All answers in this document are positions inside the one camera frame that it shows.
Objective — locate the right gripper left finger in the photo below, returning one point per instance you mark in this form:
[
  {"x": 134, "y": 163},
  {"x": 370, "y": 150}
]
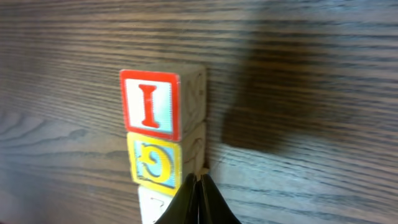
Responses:
[{"x": 183, "y": 208}]

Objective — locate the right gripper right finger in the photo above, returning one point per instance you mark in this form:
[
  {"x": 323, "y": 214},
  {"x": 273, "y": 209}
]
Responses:
[{"x": 212, "y": 207}]

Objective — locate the white dotted wooden block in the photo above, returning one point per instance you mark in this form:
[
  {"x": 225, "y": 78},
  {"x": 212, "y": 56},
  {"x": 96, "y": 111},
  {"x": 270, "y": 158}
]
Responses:
[{"x": 152, "y": 204}]

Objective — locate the yellow block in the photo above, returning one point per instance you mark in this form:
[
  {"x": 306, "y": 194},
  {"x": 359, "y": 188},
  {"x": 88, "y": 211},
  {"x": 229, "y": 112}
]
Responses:
[{"x": 162, "y": 165}]

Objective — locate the red I letter block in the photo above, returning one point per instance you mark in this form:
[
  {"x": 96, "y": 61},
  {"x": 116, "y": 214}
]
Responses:
[{"x": 164, "y": 100}]

